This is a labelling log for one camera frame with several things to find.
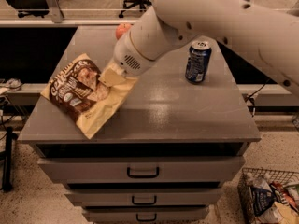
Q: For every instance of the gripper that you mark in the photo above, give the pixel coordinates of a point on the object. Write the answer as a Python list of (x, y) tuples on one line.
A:
[(131, 56)]

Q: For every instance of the black stand at left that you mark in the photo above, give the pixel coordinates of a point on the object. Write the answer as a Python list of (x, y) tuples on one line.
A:
[(6, 158)]

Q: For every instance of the yellow snack bag in basket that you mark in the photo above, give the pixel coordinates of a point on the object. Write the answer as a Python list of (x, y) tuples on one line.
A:
[(287, 215)]

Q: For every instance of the blue soda can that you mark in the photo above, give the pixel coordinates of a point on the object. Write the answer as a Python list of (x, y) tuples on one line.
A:
[(198, 60)]

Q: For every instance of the red apple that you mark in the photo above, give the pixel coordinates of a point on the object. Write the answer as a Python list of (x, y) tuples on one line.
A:
[(122, 29)]

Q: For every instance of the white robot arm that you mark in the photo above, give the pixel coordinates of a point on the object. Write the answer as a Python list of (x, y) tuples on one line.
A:
[(265, 38)]

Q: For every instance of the red snack bag in basket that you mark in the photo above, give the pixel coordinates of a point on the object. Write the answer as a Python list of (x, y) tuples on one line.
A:
[(282, 196)]

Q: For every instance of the drawer with black handle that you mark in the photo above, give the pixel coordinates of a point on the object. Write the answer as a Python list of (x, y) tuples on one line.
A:
[(145, 214), (141, 170), (143, 197)]

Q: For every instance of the top drawer with black handle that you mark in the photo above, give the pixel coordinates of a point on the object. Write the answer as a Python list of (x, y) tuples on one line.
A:
[(141, 170)]

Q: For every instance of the grey drawer cabinet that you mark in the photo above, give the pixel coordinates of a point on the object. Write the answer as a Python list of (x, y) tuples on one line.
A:
[(164, 116)]

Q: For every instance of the blue snack bag in basket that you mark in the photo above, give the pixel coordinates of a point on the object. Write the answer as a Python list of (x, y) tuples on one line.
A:
[(263, 199)]

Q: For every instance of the middle drawer with black handle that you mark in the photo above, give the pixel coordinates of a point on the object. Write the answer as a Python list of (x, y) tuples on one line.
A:
[(143, 197)]

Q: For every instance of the bottom drawer with black handle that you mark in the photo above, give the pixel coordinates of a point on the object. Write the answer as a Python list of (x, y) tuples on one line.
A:
[(145, 214)]

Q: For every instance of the wire basket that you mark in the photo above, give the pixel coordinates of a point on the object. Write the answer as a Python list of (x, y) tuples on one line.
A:
[(262, 178)]

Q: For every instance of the brown sea salt chip bag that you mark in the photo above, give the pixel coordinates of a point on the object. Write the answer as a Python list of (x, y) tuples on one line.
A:
[(77, 91)]

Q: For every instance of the black office chair centre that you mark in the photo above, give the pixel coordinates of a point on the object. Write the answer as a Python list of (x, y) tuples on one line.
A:
[(128, 4)]

